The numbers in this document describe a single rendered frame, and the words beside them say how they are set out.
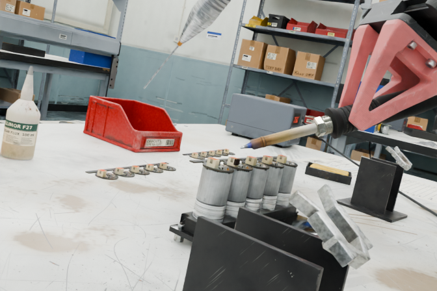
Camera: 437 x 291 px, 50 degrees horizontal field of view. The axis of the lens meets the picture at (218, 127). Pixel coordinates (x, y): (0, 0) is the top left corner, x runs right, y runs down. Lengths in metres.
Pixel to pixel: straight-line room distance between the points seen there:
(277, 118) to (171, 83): 5.02
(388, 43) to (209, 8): 0.18
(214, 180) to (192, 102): 5.49
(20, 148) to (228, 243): 0.39
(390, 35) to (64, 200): 0.29
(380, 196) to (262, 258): 0.46
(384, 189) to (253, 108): 0.51
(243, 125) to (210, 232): 0.89
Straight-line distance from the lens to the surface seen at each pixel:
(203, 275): 0.19
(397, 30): 0.36
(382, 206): 0.63
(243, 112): 1.07
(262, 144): 0.36
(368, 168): 0.63
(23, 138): 0.54
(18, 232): 0.35
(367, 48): 0.40
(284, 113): 1.04
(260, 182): 0.41
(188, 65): 5.91
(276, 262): 0.17
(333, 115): 0.37
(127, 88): 6.44
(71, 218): 0.39
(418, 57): 0.38
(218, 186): 0.36
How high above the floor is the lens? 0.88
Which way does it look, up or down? 6 degrees down
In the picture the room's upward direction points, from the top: 12 degrees clockwise
